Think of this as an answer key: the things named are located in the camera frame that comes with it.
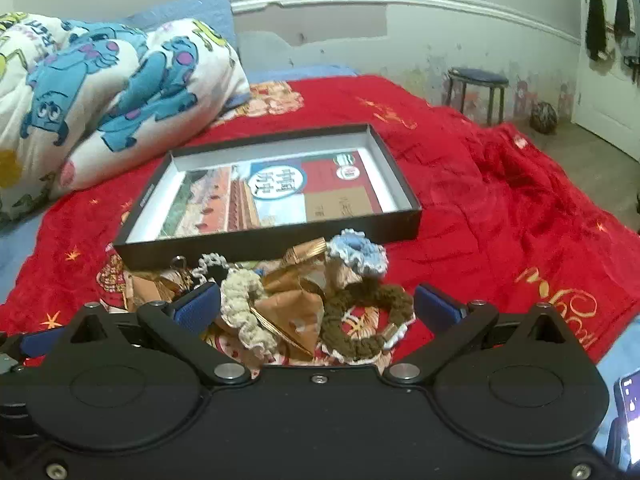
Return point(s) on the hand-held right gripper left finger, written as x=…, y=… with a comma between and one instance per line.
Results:
x=197, y=306

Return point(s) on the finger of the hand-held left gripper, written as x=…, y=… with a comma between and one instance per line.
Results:
x=42, y=341

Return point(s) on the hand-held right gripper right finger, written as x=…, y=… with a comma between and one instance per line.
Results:
x=436, y=306

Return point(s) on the brown snack packet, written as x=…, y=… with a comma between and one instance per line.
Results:
x=150, y=290
x=290, y=315
x=292, y=275

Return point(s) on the brown scrunchie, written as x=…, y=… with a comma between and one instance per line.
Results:
x=350, y=345

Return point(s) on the shallow black box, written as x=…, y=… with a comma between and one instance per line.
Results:
x=390, y=222

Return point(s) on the black and white scrunchie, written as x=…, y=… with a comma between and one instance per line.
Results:
x=214, y=271

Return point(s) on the cream scrunchie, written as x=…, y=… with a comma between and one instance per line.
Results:
x=240, y=305

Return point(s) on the blue and white scrunchie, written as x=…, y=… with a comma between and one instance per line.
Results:
x=372, y=256

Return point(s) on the gold hair clip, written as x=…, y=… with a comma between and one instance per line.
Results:
x=305, y=251

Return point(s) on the red blanket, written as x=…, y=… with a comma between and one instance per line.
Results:
x=475, y=185

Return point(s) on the printed book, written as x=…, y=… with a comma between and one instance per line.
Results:
x=280, y=195

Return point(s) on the patterned ball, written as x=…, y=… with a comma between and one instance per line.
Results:
x=544, y=117

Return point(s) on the smartphone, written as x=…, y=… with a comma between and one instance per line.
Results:
x=630, y=410

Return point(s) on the cartoon printed quilt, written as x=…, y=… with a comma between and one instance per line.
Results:
x=75, y=110

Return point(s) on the blue round stool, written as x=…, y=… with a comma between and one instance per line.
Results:
x=477, y=76

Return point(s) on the white door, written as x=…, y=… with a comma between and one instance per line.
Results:
x=600, y=100

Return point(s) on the blue headboard cushion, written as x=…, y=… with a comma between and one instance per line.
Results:
x=200, y=7

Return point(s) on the hanging dark clothes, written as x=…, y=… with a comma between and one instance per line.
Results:
x=597, y=10

